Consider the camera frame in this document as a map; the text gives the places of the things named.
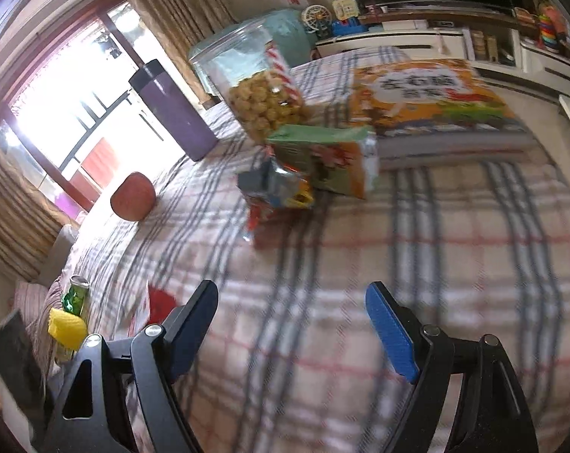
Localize beige curtain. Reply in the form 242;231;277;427
0;131;79;285
115;0;249;105

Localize white television cabinet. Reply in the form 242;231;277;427
313;2;570;101

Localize green and orange carton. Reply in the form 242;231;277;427
266;124;381;200

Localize silver snack wrapper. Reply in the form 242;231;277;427
238;157;315;242

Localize purple container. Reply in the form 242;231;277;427
128;59;220;162

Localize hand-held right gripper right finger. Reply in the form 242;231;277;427
365;281;538;453

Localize colourful stacking rings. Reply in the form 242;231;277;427
536;8;562;54

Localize dark flat object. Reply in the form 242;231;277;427
0;309;46;436

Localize red apple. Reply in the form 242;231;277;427
110;172;156;222

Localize orange snack box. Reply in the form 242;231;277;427
348;58;537;171

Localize ferris wheel toy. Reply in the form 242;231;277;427
300;5;334;39

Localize clear jar of snack puffs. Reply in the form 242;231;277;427
189;18;313;145

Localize striped pink cushion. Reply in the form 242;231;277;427
12;277;65;374

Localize red paper scrap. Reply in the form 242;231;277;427
146;285;178;327

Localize yellow sponge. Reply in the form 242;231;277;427
48;308;88;351

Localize plaid tablecloth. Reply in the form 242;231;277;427
40;46;570;453

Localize green drink can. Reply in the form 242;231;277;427
60;274;92;318

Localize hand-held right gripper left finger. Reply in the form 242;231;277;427
30;280;219;453

